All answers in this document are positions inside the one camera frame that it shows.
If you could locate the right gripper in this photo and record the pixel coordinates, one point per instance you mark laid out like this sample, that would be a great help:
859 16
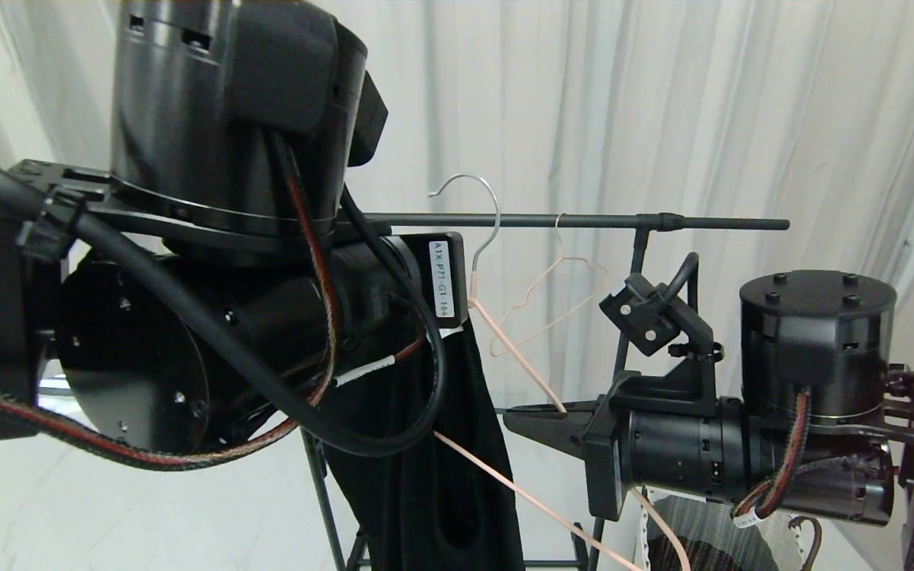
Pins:
679 452

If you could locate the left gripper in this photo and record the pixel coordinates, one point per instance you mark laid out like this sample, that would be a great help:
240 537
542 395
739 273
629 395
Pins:
132 373

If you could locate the pink clothes hanger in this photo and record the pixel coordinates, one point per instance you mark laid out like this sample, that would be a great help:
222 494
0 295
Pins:
516 354
558 238

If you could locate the black garment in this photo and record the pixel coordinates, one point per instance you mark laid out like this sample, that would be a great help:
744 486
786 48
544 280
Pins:
425 492

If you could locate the white laundry basket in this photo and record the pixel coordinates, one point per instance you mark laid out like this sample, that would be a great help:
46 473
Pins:
735 547

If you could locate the black clothes rack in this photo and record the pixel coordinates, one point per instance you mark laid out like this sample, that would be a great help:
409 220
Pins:
703 223

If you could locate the white curtain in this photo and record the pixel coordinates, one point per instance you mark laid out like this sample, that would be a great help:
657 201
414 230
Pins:
584 95

